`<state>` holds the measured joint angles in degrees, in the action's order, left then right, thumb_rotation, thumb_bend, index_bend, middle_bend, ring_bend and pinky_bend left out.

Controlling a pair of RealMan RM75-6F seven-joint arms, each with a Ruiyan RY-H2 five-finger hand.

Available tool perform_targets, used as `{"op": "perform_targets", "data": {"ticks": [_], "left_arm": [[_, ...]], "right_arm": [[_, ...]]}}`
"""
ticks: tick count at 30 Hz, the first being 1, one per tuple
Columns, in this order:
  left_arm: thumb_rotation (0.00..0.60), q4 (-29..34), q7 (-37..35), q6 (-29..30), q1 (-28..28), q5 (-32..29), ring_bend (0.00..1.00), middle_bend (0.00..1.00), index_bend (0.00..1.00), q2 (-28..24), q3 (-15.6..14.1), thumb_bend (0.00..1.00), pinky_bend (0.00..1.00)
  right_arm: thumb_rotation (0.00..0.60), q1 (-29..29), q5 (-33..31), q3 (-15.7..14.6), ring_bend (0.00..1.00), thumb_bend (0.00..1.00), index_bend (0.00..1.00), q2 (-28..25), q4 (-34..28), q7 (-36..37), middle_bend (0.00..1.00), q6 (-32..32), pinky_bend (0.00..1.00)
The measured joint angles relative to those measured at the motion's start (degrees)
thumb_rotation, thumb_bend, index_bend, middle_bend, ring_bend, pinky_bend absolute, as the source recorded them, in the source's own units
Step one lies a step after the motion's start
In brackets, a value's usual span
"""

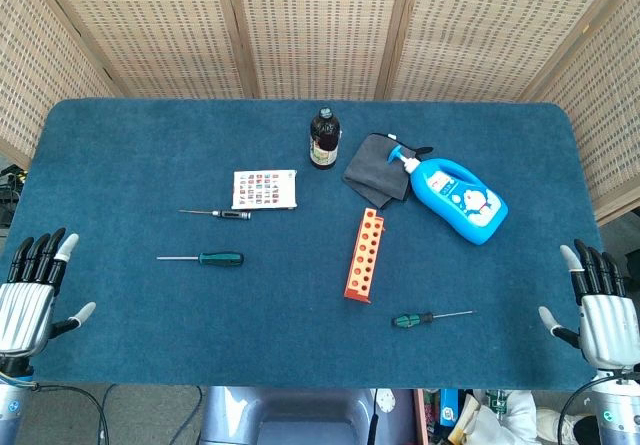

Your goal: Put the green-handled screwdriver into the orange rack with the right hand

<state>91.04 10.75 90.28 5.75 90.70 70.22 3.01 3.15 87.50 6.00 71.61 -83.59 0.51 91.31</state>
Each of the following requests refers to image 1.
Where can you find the large green-black screwdriver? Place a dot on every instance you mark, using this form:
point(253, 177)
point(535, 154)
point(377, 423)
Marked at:
point(220, 258)

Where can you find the white plastic bag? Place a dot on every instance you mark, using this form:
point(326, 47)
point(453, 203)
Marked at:
point(510, 415)

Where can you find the blue carpet table cover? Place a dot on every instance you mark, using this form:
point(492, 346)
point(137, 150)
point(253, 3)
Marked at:
point(150, 155)

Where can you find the woven bamboo folding screen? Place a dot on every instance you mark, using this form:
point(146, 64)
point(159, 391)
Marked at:
point(320, 30)

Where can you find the blue detergent pump bottle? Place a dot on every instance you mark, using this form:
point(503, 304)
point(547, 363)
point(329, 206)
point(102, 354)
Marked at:
point(460, 195)

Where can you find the grey-blue robot torso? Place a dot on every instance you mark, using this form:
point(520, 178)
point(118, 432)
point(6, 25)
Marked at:
point(300, 415)

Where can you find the blue and white carton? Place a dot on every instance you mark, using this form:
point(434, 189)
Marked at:
point(450, 407)

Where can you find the grey folded cloth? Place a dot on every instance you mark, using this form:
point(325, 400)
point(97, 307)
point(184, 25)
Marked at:
point(372, 172)

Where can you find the small green-black screwdriver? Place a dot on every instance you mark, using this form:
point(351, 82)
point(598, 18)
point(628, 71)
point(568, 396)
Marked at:
point(407, 320)

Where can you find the black precision screwdriver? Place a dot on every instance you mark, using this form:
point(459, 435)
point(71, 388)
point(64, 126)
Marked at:
point(232, 214)

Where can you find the white book with picture grid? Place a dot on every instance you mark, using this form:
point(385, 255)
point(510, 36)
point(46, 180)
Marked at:
point(264, 189)

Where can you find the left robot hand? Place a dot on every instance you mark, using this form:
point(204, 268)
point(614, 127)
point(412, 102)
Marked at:
point(25, 310)

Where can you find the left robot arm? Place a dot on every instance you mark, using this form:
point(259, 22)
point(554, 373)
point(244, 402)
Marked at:
point(10, 410)

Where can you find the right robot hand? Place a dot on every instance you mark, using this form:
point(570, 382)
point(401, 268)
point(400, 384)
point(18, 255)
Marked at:
point(610, 325)

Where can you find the dark brown labelled bottle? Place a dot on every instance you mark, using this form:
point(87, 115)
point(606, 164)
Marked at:
point(324, 140)

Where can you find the orange tool rack with holes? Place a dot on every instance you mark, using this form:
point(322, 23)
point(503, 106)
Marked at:
point(362, 260)

